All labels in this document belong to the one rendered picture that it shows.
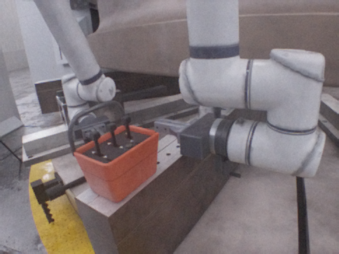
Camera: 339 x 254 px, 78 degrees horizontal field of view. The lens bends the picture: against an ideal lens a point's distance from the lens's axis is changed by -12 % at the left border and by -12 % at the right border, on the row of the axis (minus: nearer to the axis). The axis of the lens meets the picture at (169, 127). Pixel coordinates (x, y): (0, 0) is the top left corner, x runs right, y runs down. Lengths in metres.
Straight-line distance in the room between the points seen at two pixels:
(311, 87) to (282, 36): 0.60
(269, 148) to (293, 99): 0.10
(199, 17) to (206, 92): 0.12
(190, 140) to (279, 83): 0.19
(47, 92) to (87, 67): 2.16
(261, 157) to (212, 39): 0.22
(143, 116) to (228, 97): 1.62
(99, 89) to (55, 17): 0.26
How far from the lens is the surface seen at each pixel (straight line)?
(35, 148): 1.82
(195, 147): 0.45
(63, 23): 0.75
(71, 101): 0.95
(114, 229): 0.60
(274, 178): 1.34
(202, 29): 0.38
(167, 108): 2.08
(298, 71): 0.37
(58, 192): 1.36
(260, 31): 0.98
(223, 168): 0.49
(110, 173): 0.53
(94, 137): 0.57
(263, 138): 0.43
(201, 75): 0.39
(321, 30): 0.97
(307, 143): 0.42
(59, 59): 4.95
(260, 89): 0.38
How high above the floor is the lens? 1.07
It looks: 23 degrees down
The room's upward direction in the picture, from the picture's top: 5 degrees counter-clockwise
